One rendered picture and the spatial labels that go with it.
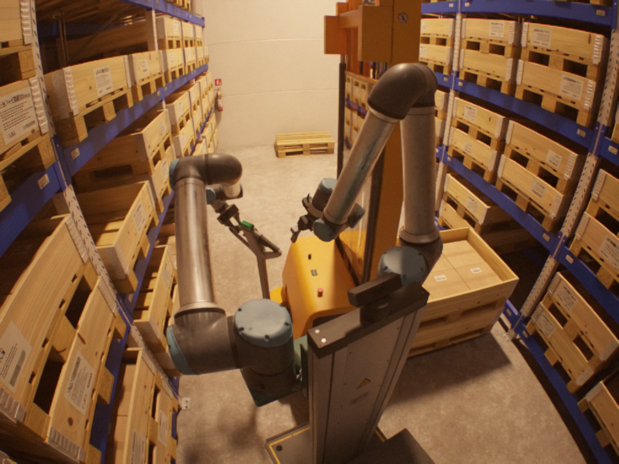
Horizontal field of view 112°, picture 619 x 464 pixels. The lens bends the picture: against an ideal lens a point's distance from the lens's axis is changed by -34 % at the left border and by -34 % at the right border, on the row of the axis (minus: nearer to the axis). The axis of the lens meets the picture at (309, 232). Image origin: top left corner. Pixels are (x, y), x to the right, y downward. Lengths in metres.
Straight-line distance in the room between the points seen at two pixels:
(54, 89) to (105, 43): 2.06
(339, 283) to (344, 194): 1.20
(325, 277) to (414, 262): 1.24
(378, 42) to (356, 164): 0.65
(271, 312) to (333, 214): 0.41
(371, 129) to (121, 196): 1.98
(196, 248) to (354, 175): 0.52
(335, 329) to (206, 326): 0.33
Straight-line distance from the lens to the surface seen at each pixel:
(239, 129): 7.44
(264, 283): 2.10
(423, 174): 1.01
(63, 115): 1.52
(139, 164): 2.45
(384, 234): 1.77
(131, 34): 3.43
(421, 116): 0.96
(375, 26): 1.41
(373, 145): 0.91
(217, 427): 2.61
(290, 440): 2.15
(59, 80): 1.50
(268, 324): 0.81
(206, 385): 2.80
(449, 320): 2.64
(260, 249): 1.88
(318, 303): 2.00
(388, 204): 1.67
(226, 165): 1.13
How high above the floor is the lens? 2.36
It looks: 34 degrees down
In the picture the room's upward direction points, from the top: 1 degrees counter-clockwise
